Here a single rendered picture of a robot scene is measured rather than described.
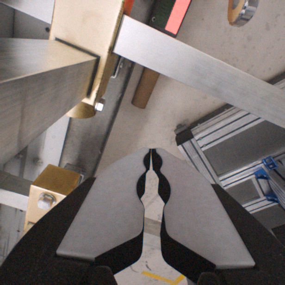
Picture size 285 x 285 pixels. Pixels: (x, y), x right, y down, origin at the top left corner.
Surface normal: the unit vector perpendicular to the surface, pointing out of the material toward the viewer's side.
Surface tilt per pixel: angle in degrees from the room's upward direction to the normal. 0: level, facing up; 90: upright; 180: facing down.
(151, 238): 0
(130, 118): 0
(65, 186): 90
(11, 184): 90
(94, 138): 0
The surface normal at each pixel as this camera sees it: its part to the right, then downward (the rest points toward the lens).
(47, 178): 0.38, -0.81
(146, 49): -0.04, 0.46
